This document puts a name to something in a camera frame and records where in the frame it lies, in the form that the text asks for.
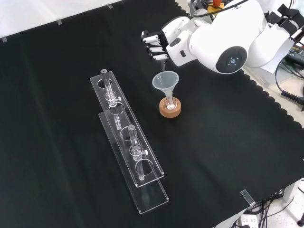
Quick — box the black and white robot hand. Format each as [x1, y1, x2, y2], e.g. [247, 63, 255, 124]
[141, 16, 198, 67]

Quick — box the clear plastic funnel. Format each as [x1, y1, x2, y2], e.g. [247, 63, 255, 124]
[152, 70, 180, 105]

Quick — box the small round-bottom glass flask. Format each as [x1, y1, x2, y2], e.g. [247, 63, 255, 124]
[163, 95, 178, 111]

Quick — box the clear acrylic funnel stand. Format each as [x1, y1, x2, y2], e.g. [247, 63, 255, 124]
[89, 68, 170, 215]

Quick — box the yellow stop button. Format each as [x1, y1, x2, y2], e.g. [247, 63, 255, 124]
[207, 0, 225, 16]

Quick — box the black bench cloth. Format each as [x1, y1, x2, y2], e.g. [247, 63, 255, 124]
[0, 0, 304, 228]

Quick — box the black handheld device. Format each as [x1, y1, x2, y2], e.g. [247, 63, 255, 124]
[285, 45, 304, 65]

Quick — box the white table leg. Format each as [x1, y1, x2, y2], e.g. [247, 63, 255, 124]
[282, 178, 304, 203]

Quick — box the white power strip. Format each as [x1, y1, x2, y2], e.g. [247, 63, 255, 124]
[237, 213, 260, 228]

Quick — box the cork ring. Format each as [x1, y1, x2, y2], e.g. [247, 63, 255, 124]
[159, 97, 182, 119]

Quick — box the black coiled cable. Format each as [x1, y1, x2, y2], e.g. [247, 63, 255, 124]
[275, 54, 304, 105]

